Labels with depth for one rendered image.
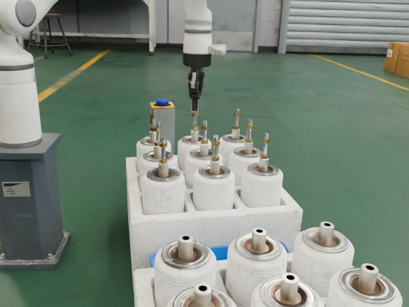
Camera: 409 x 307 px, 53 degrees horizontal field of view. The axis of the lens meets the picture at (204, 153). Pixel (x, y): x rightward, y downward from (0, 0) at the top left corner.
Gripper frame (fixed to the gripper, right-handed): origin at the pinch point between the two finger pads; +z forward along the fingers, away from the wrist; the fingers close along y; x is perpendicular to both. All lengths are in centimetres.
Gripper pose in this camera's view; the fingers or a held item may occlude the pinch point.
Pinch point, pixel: (195, 105)
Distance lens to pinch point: 112.6
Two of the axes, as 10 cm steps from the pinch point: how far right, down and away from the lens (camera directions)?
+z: -0.4, 9.4, 3.5
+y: -1.3, 3.4, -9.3
